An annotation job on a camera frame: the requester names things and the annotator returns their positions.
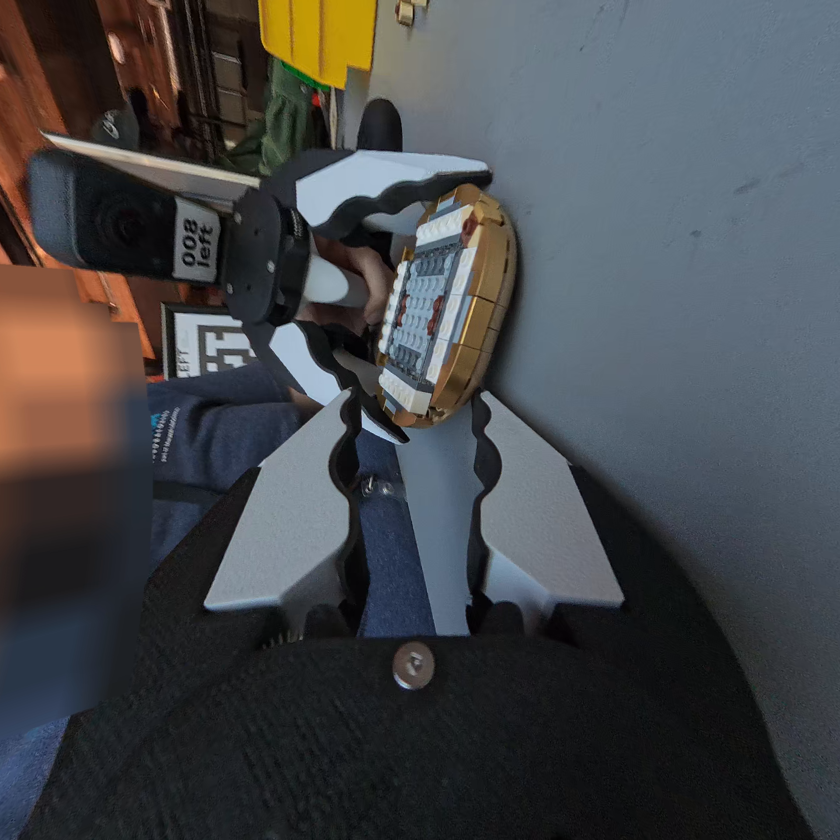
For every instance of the small tan lego piece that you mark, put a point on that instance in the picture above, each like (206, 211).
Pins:
(410, 10)

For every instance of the round gold lego base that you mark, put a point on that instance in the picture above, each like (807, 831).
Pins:
(453, 275)

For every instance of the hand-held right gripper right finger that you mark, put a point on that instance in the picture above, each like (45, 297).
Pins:
(544, 531)

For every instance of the yellow stacked plastic bins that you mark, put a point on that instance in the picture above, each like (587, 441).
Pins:
(315, 33)

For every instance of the white board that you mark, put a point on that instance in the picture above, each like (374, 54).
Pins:
(197, 178)

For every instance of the person's left hand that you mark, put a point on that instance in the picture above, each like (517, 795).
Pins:
(380, 289)

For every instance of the framed tag sign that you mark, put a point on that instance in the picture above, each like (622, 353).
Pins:
(210, 348)

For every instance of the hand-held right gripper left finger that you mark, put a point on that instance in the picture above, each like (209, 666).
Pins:
(289, 531)

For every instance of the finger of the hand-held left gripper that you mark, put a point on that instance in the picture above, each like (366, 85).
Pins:
(341, 184)
(295, 354)

